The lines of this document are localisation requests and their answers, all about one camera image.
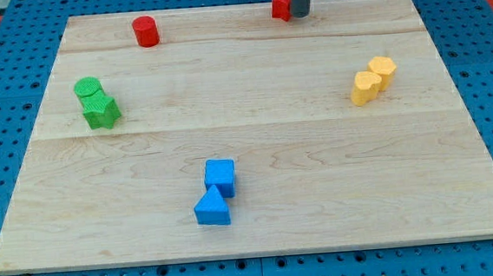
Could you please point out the blue triangle block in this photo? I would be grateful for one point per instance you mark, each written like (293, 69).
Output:
(212, 209)

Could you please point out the green star block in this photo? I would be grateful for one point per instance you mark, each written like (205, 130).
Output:
(100, 111)

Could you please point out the blue cube block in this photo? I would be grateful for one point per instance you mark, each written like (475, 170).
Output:
(221, 173)

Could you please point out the wooden board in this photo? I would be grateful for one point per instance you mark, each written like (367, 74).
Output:
(314, 173)

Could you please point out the yellow hexagon block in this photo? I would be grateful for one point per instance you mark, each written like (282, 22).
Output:
(385, 68)

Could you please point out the red cylinder block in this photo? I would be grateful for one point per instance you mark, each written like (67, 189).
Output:
(146, 32)

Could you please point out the yellow heart block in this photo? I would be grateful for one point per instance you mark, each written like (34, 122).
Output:
(365, 87)

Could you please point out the red star block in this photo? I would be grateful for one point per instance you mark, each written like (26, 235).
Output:
(281, 9)

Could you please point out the green cylinder block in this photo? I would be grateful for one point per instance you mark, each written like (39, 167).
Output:
(89, 92)

